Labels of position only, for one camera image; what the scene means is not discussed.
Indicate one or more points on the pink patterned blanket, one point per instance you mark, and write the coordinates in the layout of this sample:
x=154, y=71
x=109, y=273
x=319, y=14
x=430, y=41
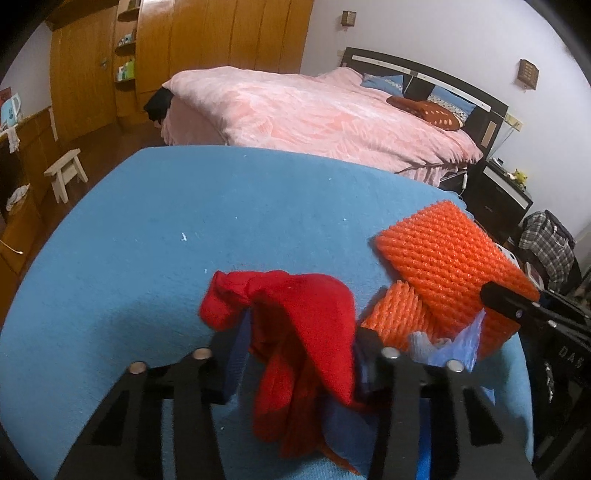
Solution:
x=300, y=110

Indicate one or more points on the plaid cloth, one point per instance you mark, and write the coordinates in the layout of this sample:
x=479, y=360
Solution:
x=547, y=240

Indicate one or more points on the white crumpled rag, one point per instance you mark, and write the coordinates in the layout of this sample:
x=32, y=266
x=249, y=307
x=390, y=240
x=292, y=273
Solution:
x=16, y=196

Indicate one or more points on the red white scale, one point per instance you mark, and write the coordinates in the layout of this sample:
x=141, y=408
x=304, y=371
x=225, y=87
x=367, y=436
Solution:
x=531, y=273

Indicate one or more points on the green container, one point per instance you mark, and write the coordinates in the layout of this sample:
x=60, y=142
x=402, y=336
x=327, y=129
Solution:
x=127, y=71

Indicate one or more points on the wooden desk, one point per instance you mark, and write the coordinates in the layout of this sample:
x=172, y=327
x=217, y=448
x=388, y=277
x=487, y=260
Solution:
x=27, y=134

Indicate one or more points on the large brown wall lamp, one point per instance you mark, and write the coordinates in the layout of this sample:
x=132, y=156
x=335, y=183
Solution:
x=528, y=73

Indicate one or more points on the orange foam net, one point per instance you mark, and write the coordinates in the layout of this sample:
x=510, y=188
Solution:
x=452, y=263

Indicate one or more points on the small brown wall lamp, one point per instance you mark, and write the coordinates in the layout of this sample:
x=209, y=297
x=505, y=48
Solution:
x=348, y=18

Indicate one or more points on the dark garment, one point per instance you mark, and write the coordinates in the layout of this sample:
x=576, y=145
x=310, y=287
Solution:
x=561, y=224

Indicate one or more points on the wooden wardrobe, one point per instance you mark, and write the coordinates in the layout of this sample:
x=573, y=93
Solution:
x=231, y=37

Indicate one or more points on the black cloth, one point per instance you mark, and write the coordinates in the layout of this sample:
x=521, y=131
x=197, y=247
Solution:
x=159, y=104

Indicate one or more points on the grey wrapper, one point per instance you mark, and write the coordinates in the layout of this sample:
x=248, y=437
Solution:
x=418, y=344

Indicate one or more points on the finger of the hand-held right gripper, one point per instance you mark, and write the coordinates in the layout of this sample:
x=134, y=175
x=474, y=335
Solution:
x=508, y=302
x=561, y=300

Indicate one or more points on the white cloth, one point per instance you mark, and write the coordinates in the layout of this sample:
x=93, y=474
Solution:
x=14, y=138

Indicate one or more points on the blue pillow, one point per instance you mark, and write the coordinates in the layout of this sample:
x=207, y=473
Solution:
x=455, y=104
x=381, y=83

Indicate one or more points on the dark wooden bed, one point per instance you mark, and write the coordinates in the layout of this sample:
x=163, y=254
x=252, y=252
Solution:
x=415, y=85

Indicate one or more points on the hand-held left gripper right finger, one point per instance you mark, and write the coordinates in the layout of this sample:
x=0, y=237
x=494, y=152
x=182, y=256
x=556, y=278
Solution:
x=374, y=364

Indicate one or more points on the white wall socket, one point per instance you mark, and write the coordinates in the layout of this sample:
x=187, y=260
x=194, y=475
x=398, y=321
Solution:
x=513, y=122

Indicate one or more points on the white bathroom scale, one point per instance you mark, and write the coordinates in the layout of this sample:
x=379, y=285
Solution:
x=511, y=256

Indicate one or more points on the blue table cloth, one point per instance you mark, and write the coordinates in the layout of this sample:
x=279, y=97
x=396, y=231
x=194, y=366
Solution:
x=184, y=207

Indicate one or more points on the red cloth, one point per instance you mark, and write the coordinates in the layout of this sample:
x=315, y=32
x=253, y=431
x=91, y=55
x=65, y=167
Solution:
x=300, y=332

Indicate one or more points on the red poster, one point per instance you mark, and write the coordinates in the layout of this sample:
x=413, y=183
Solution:
x=3, y=94

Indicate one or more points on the wooden door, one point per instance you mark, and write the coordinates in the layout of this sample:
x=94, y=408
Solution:
x=78, y=92

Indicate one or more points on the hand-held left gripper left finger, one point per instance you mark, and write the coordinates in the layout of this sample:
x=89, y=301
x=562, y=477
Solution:
x=238, y=360

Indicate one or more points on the light blue kettle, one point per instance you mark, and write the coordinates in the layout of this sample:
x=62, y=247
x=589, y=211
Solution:
x=9, y=113

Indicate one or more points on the brown dotted pillow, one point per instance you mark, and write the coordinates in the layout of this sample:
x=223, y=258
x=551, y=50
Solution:
x=429, y=113

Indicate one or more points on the yellow plush toy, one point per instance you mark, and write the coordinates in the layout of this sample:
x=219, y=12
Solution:
x=519, y=175

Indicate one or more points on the translucent plastic bag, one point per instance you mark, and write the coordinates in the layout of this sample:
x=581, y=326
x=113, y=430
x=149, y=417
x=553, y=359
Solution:
x=455, y=350

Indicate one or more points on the small white wooden stool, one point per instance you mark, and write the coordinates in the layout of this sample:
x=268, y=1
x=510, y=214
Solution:
x=62, y=166

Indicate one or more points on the black white nightstand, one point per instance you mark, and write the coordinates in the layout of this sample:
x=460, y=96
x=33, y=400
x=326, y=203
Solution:
x=494, y=207

